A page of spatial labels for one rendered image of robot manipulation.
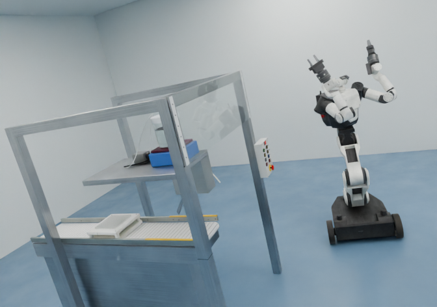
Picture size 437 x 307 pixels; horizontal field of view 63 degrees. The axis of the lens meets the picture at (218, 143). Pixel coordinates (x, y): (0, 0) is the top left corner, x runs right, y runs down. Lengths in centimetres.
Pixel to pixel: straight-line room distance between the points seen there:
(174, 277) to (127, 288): 41
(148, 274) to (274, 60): 375
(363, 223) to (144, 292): 182
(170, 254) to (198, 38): 415
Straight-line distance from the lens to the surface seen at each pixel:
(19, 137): 246
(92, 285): 274
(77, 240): 252
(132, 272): 242
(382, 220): 325
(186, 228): 221
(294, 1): 523
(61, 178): 575
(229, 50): 552
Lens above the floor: 174
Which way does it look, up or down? 13 degrees down
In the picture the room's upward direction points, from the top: 13 degrees counter-clockwise
